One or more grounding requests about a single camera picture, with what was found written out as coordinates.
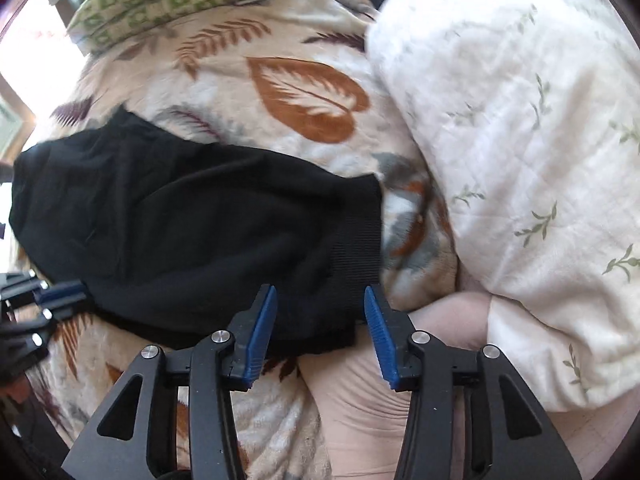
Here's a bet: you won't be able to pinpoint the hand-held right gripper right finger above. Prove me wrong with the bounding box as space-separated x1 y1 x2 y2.
363 285 583 480

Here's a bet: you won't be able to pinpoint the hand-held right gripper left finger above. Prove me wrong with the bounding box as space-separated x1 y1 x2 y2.
60 284 278 480

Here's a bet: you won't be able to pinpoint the green patterned pillow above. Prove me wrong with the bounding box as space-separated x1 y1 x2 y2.
65 0 321 56

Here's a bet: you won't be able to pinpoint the black pants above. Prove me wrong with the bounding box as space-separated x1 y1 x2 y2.
8 105 385 358

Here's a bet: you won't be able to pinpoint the window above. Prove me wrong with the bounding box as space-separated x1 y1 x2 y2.
0 0 146 131

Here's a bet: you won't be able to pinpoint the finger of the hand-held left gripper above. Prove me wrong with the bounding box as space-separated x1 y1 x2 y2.
0 305 90 386
0 269 89 309

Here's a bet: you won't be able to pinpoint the pink bed sheet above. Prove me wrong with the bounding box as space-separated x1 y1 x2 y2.
300 265 640 480

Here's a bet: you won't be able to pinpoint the leaf print fleece blanket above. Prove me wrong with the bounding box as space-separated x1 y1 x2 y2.
10 0 458 480

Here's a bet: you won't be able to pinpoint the white floral quilt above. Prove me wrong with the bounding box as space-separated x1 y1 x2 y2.
365 0 640 413

